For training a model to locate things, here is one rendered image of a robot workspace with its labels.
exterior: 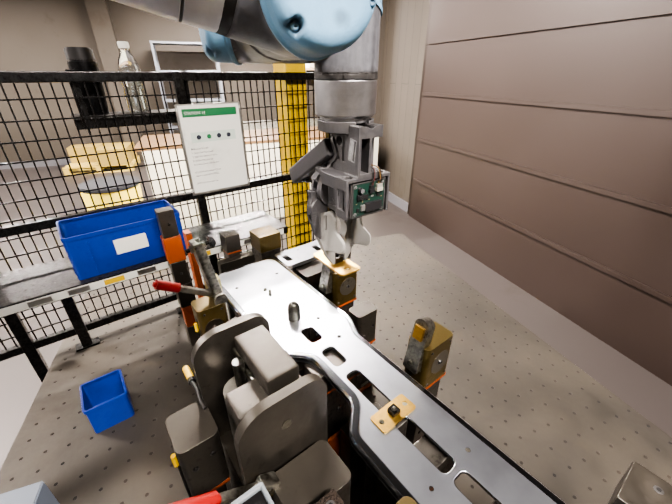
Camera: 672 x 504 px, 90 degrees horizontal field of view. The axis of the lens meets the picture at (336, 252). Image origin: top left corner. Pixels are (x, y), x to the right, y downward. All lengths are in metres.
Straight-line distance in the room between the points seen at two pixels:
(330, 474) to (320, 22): 0.49
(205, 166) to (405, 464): 1.12
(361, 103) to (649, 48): 2.25
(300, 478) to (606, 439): 0.89
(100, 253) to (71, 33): 7.15
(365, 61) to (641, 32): 2.27
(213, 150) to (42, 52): 7.03
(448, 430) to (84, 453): 0.89
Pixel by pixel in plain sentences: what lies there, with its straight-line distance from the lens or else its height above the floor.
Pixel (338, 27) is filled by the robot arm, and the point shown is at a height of 1.57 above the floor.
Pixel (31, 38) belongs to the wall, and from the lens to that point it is 8.30.
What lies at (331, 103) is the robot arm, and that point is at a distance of 0.42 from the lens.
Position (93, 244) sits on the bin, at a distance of 1.14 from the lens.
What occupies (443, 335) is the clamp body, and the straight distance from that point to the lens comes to 0.78.
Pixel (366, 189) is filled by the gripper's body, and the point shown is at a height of 1.41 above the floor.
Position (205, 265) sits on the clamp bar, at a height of 1.16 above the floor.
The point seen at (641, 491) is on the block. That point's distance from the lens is 0.71.
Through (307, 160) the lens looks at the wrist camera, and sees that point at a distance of 0.49.
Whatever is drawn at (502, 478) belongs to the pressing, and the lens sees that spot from 0.66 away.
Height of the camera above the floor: 1.54
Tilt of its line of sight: 28 degrees down
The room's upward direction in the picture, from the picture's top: straight up
